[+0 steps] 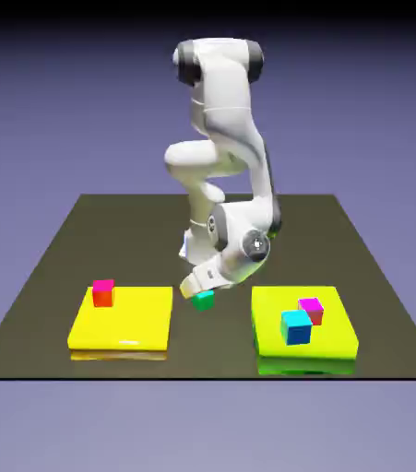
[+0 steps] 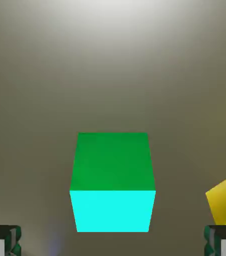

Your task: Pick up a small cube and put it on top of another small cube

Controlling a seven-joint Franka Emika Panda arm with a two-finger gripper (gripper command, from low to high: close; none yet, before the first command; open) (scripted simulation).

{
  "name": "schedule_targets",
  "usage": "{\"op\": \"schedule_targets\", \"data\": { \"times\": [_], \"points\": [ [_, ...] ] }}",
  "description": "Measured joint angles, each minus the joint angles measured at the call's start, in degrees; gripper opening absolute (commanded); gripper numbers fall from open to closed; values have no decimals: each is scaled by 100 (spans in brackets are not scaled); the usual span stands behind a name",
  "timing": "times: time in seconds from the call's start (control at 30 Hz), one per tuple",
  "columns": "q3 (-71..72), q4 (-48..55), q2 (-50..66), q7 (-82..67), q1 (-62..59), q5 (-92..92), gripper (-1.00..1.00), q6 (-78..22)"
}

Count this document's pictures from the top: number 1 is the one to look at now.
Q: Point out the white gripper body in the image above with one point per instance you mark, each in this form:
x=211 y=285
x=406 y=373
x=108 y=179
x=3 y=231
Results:
x=192 y=283

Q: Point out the small green cube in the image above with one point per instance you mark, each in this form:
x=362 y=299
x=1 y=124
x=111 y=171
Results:
x=204 y=301

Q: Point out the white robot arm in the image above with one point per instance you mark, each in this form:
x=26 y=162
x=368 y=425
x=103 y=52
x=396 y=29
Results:
x=229 y=147

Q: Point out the small red cube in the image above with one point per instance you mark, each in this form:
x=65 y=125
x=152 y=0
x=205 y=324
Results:
x=103 y=294

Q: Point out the small blue cube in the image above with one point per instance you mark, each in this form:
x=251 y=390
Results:
x=297 y=328

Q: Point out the small magenta cube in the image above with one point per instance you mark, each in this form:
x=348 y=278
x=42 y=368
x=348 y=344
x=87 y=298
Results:
x=312 y=309

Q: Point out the large lime yellow box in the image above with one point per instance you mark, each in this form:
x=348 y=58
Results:
x=303 y=332

